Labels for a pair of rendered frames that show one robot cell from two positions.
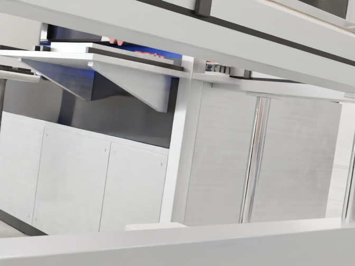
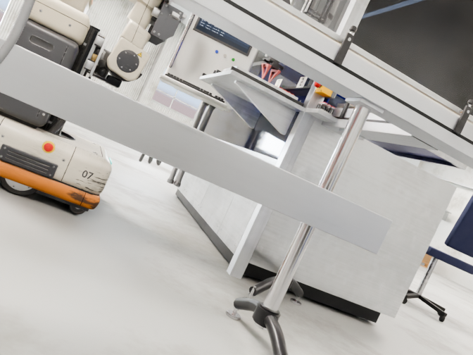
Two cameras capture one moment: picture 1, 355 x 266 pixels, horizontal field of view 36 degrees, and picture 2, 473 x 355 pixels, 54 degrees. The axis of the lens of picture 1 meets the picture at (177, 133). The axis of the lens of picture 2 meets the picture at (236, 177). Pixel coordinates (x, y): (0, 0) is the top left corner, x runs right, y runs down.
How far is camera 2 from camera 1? 0.83 m
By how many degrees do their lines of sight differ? 24
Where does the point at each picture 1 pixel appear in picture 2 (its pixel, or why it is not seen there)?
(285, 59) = (257, 30)
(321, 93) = (376, 128)
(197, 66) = (312, 105)
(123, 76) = (256, 97)
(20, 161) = not seen: hidden behind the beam
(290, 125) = (393, 183)
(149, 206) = not seen: hidden behind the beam
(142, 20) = not seen: outside the picture
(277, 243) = (233, 153)
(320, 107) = (429, 180)
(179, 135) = (285, 150)
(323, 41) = (297, 32)
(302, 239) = (257, 164)
